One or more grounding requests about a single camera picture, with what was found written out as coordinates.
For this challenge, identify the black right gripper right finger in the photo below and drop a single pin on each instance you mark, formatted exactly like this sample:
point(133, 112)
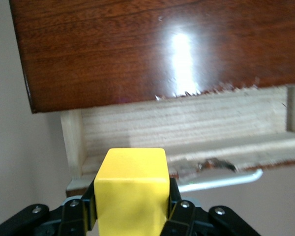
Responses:
point(199, 221)

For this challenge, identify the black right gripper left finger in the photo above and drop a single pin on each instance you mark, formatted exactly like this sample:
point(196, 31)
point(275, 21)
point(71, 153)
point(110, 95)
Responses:
point(51, 221)

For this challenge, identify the yellow cube block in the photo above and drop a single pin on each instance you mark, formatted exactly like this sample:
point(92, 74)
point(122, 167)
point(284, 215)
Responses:
point(130, 191)

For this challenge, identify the dark wooden drawer cabinet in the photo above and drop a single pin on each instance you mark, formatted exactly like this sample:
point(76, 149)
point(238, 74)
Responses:
point(113, 49)

